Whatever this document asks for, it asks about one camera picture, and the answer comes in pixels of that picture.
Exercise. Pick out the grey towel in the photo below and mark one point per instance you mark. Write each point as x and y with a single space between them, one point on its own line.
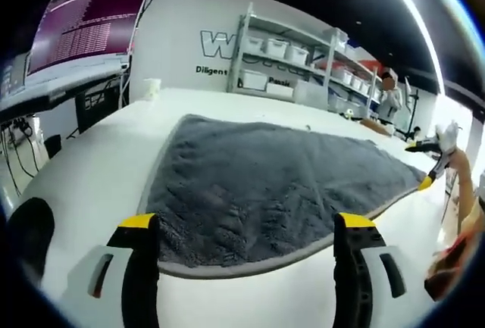
265 176

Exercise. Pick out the black tripod stand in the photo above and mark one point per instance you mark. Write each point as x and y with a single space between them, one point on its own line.
413 112

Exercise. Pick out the wooden tray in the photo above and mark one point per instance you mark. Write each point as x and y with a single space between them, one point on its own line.
379 127

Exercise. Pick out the ceiling light strip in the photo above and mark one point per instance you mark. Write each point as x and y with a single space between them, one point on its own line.
426 40

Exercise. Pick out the black chair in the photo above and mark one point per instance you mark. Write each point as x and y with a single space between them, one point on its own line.
30 233

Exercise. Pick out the grey metal shelf rack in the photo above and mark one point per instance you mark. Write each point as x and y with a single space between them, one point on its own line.
332 78

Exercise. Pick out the grey plastic bin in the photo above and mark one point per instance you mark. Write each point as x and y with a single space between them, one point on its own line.
310 95

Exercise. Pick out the black waste bin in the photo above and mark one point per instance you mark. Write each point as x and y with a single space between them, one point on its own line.
53 148

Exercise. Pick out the black computer tower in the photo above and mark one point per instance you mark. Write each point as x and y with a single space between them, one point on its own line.
92 110

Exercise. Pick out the white paper cup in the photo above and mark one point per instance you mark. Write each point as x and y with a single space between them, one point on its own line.
152 91

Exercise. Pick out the row of white storage boxes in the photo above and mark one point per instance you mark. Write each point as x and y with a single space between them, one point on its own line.
276 47

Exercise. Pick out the white computer desk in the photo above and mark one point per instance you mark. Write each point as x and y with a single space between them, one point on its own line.
57 89

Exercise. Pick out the large computer monitor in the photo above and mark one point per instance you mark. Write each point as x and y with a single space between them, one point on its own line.
87 21

